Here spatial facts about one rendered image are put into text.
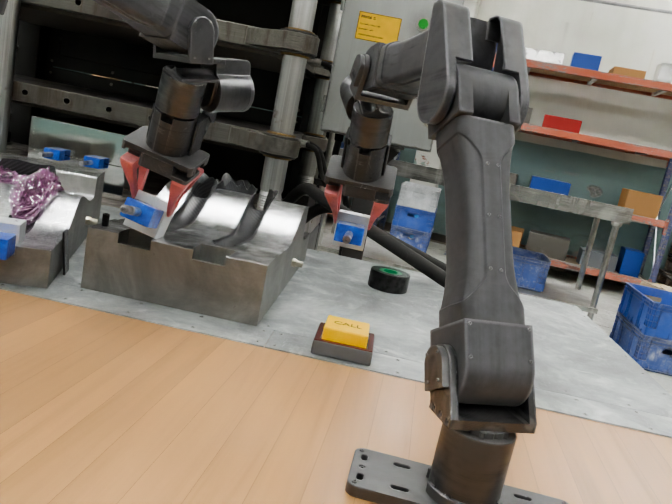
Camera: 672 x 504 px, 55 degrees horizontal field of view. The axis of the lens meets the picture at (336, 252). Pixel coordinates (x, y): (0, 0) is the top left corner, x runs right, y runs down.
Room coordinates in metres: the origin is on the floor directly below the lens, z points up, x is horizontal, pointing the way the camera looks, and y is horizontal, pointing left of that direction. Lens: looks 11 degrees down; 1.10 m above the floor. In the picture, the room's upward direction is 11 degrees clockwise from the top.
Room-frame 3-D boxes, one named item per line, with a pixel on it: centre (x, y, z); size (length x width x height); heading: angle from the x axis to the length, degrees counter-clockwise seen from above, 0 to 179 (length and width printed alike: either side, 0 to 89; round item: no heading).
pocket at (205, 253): (0.90, 0.17, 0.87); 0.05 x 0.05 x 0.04; 87
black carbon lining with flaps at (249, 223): (1.12, 0.22, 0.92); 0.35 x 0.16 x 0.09; 177
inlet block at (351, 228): (0.98, -0.01, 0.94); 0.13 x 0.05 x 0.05; 177
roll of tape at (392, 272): (1.27, -0.11, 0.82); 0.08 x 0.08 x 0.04
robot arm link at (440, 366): (0.53, -0.14, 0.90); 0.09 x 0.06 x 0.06; 108
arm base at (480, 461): (0.52, -0.15, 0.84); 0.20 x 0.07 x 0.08; 83
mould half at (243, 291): (1.13, 0.21, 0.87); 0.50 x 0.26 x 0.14; 177
